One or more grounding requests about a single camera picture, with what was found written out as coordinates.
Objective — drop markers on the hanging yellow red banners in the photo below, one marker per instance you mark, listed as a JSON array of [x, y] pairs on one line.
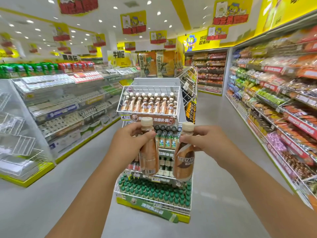
[[133, 23]]

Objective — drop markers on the row of red packets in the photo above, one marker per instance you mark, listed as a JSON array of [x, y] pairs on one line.
[[74, 66]]

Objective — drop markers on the long wall snack shelving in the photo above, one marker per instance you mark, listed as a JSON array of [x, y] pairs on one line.
[[284, 113]]

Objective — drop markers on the brown coffee bottle swirl label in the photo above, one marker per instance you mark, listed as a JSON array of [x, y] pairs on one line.
[[183, 168]]

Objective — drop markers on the person's left thumb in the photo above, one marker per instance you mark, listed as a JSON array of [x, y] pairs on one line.
[[146, 138]]

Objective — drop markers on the yellow wall mascot sign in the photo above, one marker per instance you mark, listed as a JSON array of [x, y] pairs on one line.
[[198, 41]]

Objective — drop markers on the large yellow fascia banner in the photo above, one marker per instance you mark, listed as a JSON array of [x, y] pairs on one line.
[[284, 12]]

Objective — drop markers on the person's right hand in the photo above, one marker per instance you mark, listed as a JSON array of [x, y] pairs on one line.
[[213, 146]]

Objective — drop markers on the row of shelved coffee drinks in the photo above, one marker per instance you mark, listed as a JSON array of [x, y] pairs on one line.
[[148, 106]]

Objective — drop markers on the group of green-capped bottles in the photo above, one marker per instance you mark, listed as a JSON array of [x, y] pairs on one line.
[[153, 193]]

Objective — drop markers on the clear acrylic end bins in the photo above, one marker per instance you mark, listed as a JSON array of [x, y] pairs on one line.
[[17, 143]]

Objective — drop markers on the brown rack shelf sign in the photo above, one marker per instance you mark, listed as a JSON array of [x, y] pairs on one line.
[[158, 119]]

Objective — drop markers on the recessed ceiling spotlights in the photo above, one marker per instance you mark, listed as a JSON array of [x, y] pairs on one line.
[[100, 21]]

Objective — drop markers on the brown coffee bottle barcode label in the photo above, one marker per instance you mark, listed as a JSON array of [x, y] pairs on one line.
[[149, 161]]

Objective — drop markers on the row of dark glass bottles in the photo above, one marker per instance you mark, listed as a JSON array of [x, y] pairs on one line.
[[166, 168]]

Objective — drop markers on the yellow white zone sign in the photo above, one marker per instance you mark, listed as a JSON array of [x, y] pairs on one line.
[[120, 58]]

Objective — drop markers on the dark end-wall shelf unit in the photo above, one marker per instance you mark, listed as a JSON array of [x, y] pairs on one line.
[[210, 69]]

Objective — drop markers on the centre aisle shelf unit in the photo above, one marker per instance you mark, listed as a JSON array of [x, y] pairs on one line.
[[189, 96]]

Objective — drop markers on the green rack base sign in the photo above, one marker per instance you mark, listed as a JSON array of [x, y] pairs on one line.
[[148, 205]]

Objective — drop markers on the row of green packets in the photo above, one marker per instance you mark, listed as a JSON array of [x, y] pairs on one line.
[[27, 69]]

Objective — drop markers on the white gondola shelf unit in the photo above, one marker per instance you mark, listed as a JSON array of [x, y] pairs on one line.
[[64, 84]]

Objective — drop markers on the person's right forearm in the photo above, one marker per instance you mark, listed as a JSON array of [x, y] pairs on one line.
[[267, 203]]

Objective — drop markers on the rows of white boxed goods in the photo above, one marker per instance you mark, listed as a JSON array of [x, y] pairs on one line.
[[59, 121]]

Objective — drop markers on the person's right thumb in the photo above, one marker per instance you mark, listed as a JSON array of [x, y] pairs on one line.
[[187, 140]]

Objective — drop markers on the shelved assorted snack packets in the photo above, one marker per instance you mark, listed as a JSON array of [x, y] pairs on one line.
[[272, 96]]

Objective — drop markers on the person's left hand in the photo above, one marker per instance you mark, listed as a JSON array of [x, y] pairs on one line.
[[123, 148]]

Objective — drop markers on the person's left forearm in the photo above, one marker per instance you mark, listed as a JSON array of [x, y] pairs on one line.
[[84, 208]]

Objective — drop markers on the orange green poster boards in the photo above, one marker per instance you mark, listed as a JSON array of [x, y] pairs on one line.
[[158, 63]]

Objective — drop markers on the group of green-label milk bottles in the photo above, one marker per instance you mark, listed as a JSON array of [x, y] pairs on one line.
[[168, 141]]

